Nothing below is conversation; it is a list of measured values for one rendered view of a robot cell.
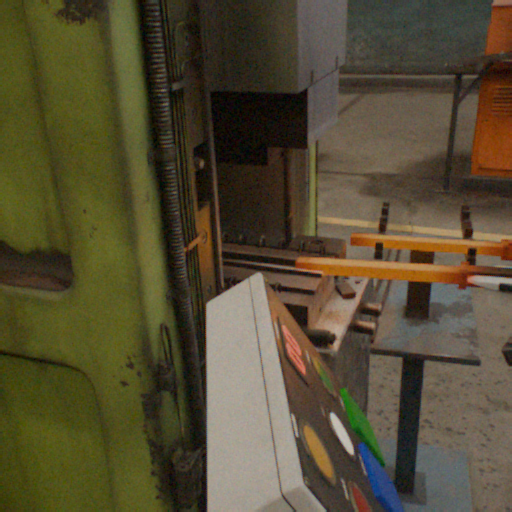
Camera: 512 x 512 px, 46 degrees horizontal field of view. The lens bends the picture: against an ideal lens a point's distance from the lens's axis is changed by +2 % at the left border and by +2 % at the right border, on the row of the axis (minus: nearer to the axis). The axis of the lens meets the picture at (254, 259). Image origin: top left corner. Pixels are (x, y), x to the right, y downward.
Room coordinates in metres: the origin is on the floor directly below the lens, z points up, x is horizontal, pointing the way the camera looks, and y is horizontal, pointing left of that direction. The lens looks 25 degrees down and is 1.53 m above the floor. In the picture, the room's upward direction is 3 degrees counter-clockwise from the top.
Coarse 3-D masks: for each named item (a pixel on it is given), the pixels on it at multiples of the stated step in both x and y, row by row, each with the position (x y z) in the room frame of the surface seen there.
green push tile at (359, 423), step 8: (344, 392) 0.62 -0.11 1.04; (344, 400) 0.60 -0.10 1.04; (352, 400) 0.62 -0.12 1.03; (352, 408) 0.59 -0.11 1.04; (352, 416) 0.57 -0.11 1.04; (360, 416) 0.60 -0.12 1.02; (352, 424) 0.56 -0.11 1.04; (360, 424) 0.57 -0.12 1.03; (368, 424) 0.61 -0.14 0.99; (360, 432) 0.55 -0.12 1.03; (368, 432) 0.58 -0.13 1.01; (368, 440) 0.56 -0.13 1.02; (376, 440) 0.59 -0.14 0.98; (368, 448) 0.55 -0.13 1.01; (376, 448) 0.56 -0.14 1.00; (376, 456) 0.55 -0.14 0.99; (384, 464) 0.56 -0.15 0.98
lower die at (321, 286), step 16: (272, 256) 1.12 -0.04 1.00; (288, 256) 1.13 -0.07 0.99; (320, 256) 1.13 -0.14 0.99; (224, 272) 1.08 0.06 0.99; (240, 272) 1.07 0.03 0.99; (256, 272) 1.07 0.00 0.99; (272, 272) 1.07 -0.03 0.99; (288, 272) 1.06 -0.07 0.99; (304, 272) 1.05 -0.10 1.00; (320, 272) 1.04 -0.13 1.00; (224, 288) 1.03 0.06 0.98; (272, 288) 1.02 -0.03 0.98; (288, 288) 1.00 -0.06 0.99; (304, 288) 0.99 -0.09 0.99; (320, 288) 1.02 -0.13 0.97; (288, 304) 0.96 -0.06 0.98; (304, 304) 0.95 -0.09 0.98; (320, 304) 1.02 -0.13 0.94; (304, 320) 0.95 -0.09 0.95
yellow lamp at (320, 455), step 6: (306, 426) 0.40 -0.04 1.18; (306, 432) 0.39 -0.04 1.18; (312, 432) 0.40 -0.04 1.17; (312, 438) 0.39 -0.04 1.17; (312, 444) 0.38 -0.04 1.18; (318, 444) 0.39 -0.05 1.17; (312, 450) 0.37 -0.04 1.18; (318, 450) 0.38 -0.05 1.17; (318, 456) 0.37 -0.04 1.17; (324, 456) 0.39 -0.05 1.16; (318, 462) 0.37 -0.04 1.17; (324, 462) 0.38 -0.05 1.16; (324, 468) 0.37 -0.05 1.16; (330, 468) 0.38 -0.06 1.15; (330, 474) 0.37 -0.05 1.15
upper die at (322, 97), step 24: (336, 72) 1.11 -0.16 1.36; (216, 96) 1.00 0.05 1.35; (240, 96) 0.98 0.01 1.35; (264, 96) 0.97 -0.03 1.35; (288, 96) 0.95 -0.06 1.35; (312, 96) 0.97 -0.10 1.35; (336, 96) 1.11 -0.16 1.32; (216, 120) 1.00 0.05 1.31; (240, 120) 0.98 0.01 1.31; (264, 120) 0.97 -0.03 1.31; (288, 120) 0.95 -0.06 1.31; (312, 120) 0.97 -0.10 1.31; (336, 120) 1.12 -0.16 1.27; (240, 144) 0.99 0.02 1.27; (264, 144) 0.97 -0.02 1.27; (288, 144) 0.95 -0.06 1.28; (312, 144) 0.96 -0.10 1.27
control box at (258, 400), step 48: (240, 288) 0.64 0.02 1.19; (240, 336) 0.53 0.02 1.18; (288, 336) 0.55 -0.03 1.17; (240, 384) 0.46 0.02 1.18; (288, 384) 0.44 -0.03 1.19; (336, 384) 0.63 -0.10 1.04; (240, 432) 0.39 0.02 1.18; (288, 432) 0.37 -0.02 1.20; (336, 432) 0.47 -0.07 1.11; (240, 480) 0.34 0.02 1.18; (288, 480) 0.32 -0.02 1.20; (336, 480) 0.38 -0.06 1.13
